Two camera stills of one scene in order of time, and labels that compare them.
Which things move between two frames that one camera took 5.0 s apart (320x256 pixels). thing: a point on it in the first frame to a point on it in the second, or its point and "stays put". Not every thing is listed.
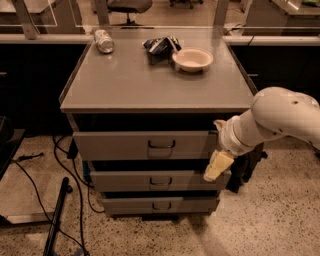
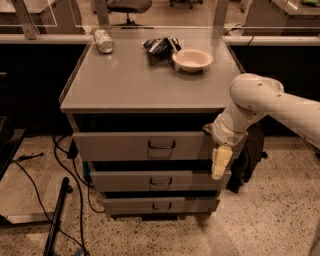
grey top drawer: x=146 y=145 stays put
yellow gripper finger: x=220 y=124 to x=209 y=127
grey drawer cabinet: x=143 y=105 stays put
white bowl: x=192 y=59 stays put
